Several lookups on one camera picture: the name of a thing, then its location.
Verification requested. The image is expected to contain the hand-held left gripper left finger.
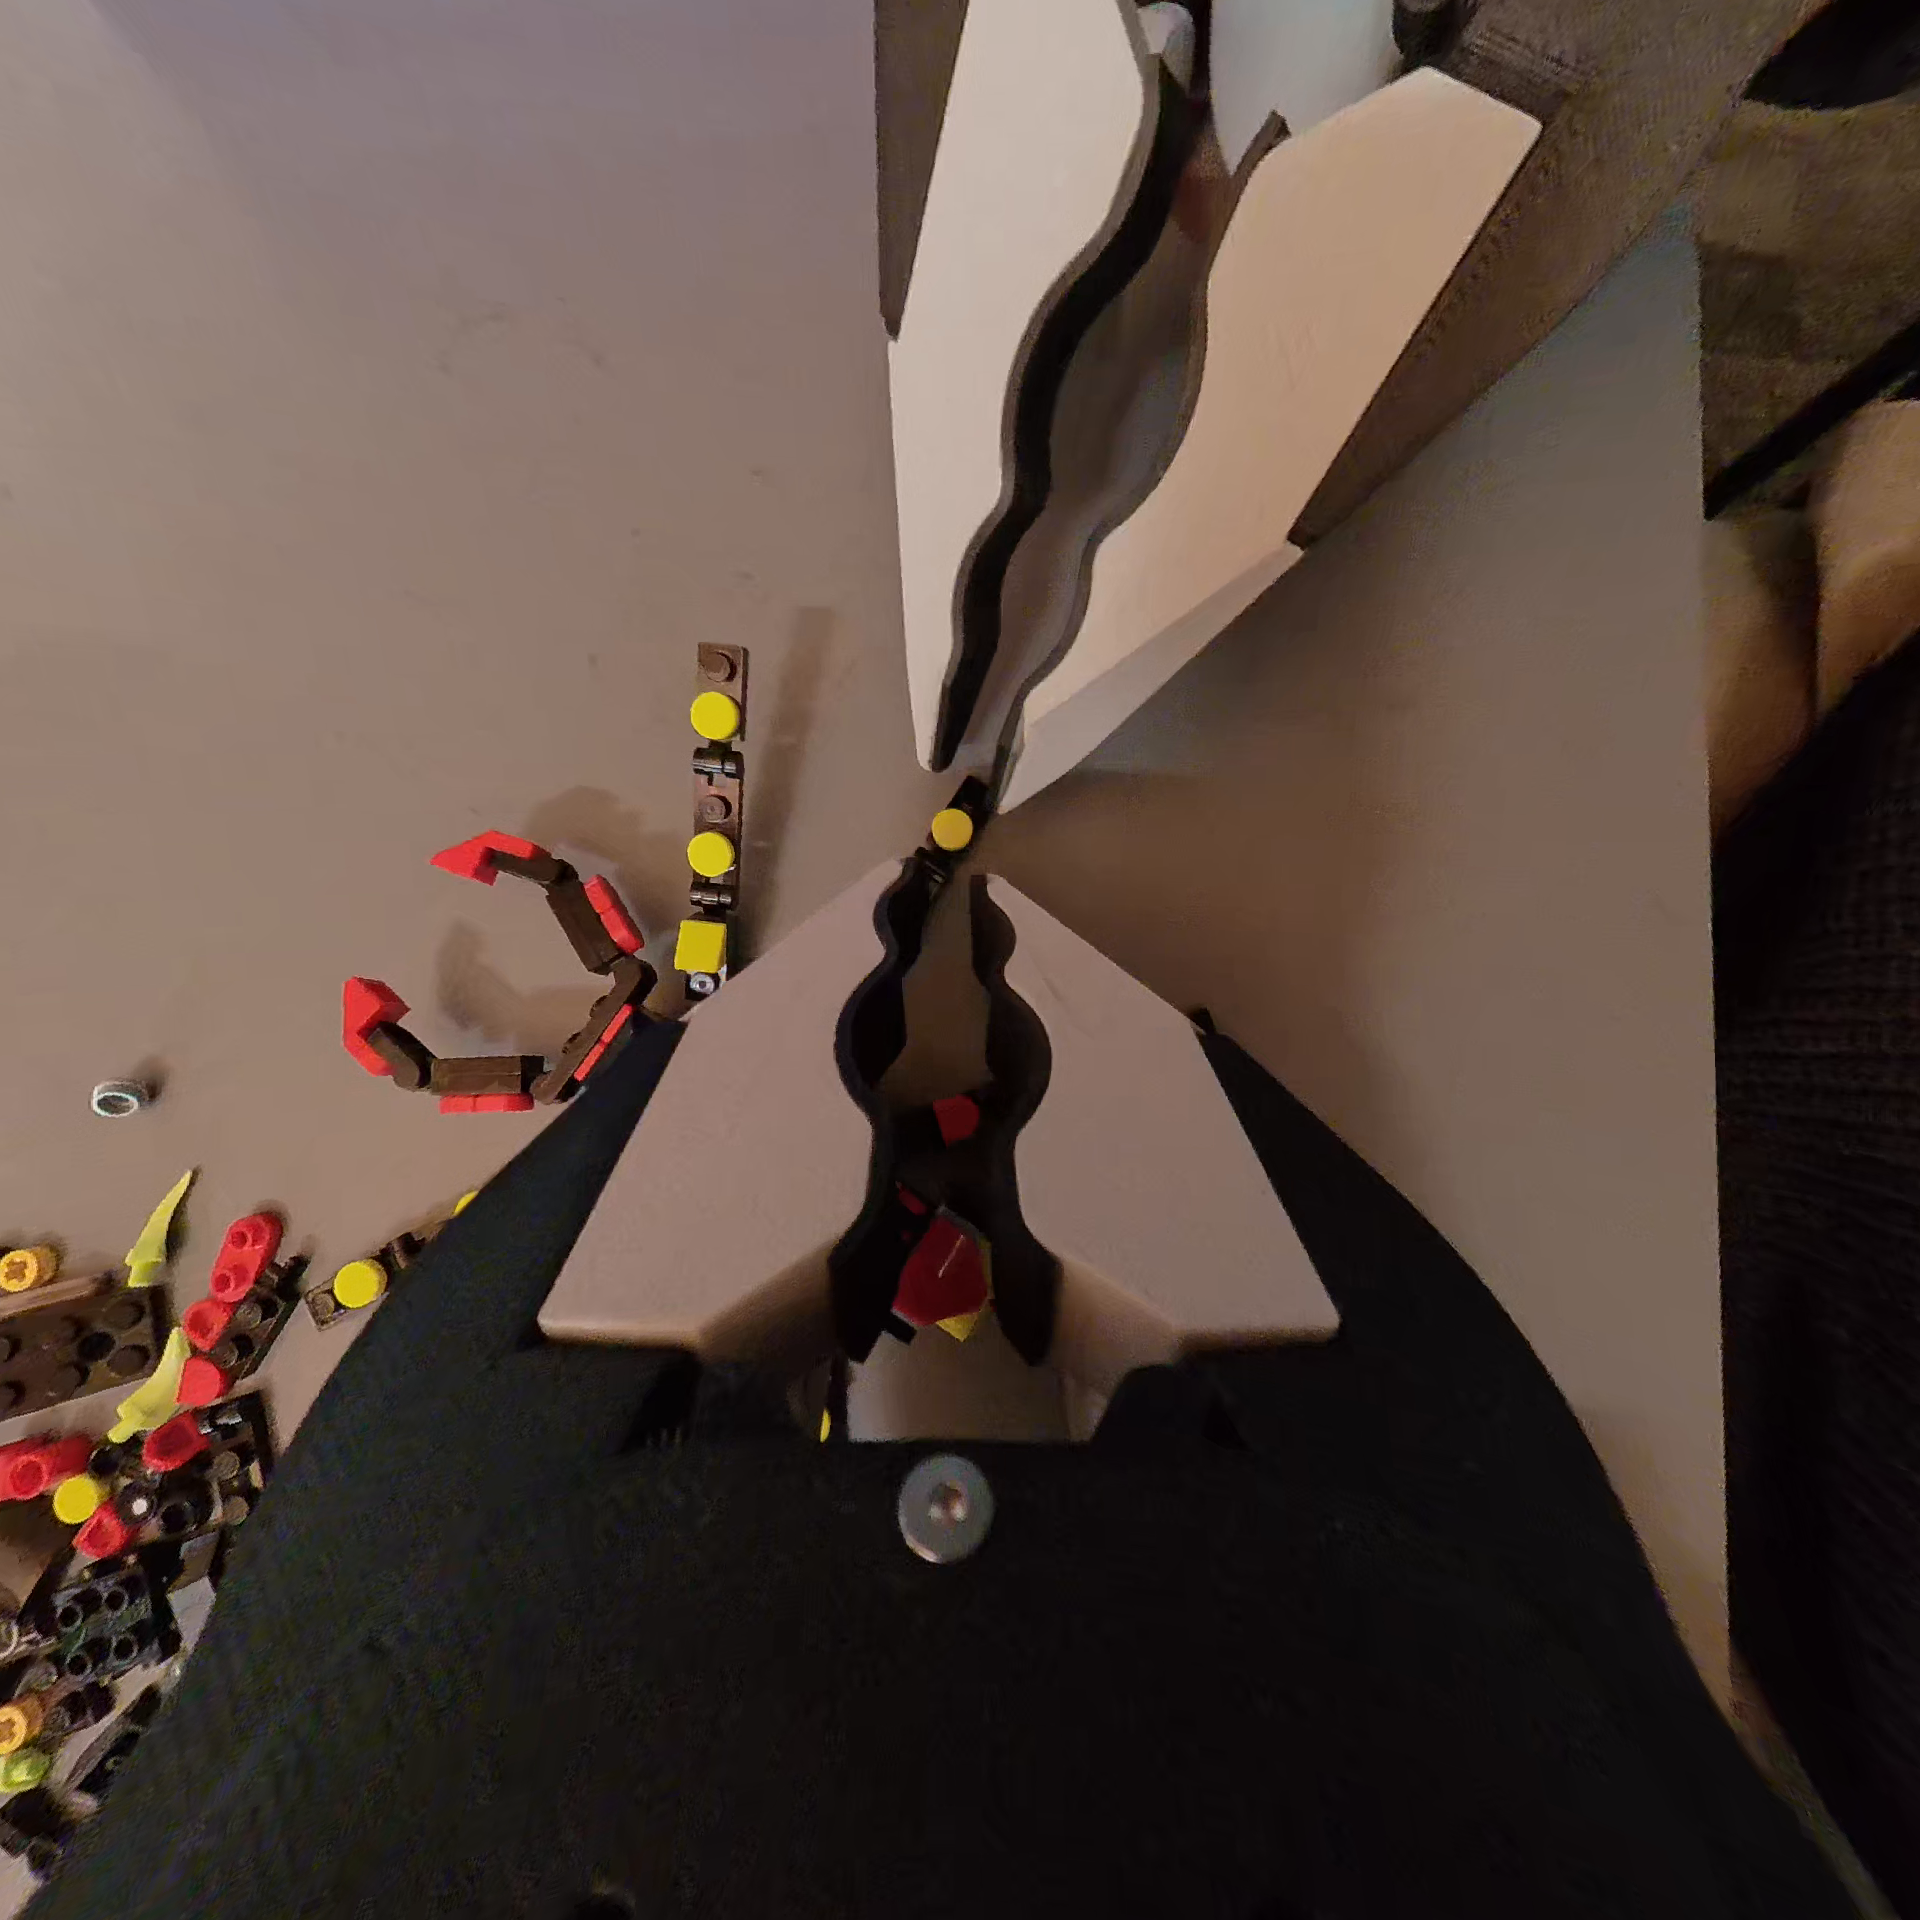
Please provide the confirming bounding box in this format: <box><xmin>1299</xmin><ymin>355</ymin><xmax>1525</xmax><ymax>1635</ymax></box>
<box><xmin>534</xmin><ymin>854</ymin><xmax>932</xmax><ymax>1367</ymax></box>

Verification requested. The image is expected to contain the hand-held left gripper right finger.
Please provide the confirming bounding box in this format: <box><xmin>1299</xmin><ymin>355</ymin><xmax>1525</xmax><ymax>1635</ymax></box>
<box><xmin>966</xmin><ymin>873</ymin><xmax>1341</xmax><ymax>1397</ymax></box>

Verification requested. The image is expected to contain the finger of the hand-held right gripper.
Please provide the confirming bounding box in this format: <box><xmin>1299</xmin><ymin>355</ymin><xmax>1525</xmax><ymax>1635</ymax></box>
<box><xmin>888</xmin><ymin>0</ymin><xmax>1203</xmax><ymax>774</ymax></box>
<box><xmin>990</xmin><ymin>67</ymin><xmax>1548</xmax><ymax>811</ymax></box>

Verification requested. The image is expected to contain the black yellow red lego model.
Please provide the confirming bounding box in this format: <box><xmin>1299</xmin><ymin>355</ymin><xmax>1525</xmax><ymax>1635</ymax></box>
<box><xmin>307</xmin><ymin>644</ymin><xmax>1003</xmax><ymax>1443</ymax></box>

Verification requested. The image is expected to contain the pile of loose lego pieces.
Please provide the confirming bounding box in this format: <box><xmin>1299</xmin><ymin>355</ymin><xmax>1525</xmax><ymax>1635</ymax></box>
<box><xmin>0</xmin><ymin>1169</ymin><xmax>309</xmax><ymax>1877</ymax></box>

